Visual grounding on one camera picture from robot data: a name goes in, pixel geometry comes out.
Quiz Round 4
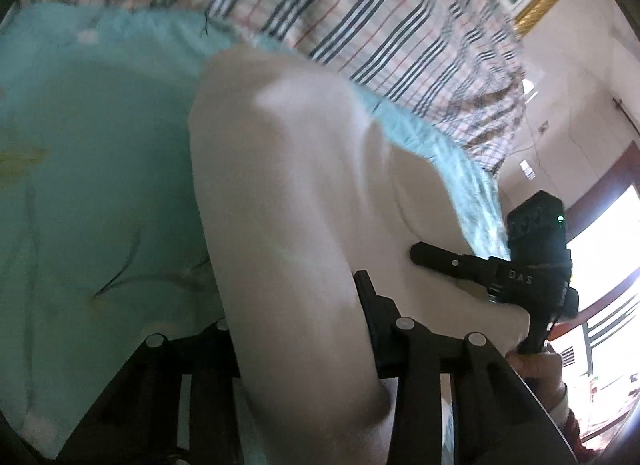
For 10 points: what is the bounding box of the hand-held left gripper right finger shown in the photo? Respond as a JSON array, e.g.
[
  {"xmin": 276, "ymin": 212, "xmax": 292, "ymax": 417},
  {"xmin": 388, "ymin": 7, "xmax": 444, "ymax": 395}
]
[{"xmin": 353, "ymin": 270, "xmax": 581, "ymax": 465}]

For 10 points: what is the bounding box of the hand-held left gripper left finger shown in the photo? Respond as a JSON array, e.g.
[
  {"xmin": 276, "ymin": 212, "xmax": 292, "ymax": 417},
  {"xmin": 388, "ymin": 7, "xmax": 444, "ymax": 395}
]
[{"xmin": 59, "ymin": 319, "xmax": 247, "ymax": 465}]

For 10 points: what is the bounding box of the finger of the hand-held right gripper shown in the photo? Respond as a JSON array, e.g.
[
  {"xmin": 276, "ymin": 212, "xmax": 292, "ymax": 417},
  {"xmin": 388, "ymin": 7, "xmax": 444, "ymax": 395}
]
[{"xmin": 409, "ymin": 242, "xmax": 502, "ymax": 292}]

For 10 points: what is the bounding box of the cream zip hoodie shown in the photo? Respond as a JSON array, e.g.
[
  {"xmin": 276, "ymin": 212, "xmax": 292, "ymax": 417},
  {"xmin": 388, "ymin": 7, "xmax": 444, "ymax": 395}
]
[{"xmin": 189, "ymin": 42, "xmax": 531, "ymax": 465}]

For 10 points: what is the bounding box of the person's right forearm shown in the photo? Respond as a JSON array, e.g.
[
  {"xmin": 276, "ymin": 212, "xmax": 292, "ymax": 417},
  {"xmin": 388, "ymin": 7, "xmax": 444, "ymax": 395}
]
[{"xmin": 545, "ymin": 384, "xmax": 583, "ymax": 453}]

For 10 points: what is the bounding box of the person's right hand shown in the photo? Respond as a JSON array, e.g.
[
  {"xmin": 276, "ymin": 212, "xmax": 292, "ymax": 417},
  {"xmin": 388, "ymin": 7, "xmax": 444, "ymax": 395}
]
[{"xmin": 505, "ymin": 342, "xmax": 567, "ymax": 412}]

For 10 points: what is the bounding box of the teal floral blanket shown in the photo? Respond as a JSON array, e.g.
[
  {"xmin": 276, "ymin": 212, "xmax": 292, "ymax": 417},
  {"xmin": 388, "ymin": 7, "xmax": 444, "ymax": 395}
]
[{"xmin": 0, "ymin": 2, "xmax": 511, "ymax": 465}]

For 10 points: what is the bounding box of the plaid quilt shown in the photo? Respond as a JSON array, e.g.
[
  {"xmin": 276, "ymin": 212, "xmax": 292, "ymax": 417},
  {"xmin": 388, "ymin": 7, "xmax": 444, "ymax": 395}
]
[{"xmin": 20, "ymin": 0, "xmax": 526, "ymax": 176}]

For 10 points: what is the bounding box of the wooden door frame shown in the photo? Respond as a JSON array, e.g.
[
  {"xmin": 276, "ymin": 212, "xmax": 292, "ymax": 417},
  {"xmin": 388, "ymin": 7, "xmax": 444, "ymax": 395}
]
[{"xmin": 562, "ymin": 142, "xmax": 640, "ymax": 341}]

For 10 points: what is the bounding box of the wall cable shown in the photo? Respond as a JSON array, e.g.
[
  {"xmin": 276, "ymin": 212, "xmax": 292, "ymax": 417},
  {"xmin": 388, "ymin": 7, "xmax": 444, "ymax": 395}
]
[{"xmin": 507, "ymin": 118, "xmax": 553, "ymax": 166}]

